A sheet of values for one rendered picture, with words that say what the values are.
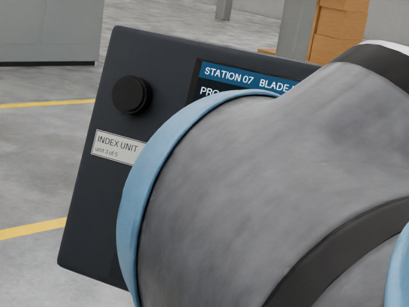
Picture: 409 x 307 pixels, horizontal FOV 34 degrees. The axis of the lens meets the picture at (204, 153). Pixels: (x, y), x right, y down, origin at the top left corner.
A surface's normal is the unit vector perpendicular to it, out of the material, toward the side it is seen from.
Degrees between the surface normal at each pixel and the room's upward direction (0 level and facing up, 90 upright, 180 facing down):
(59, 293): 0
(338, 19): 90
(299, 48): 90
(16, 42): 90
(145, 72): 75
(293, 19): 90
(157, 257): 82
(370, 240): 33
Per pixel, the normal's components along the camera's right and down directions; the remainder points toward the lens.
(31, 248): 0.15, -0.95
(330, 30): -0.68, 0.11
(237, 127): -0.37, -0.85
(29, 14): 0.69, 0.30
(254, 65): -0.35, -0.04
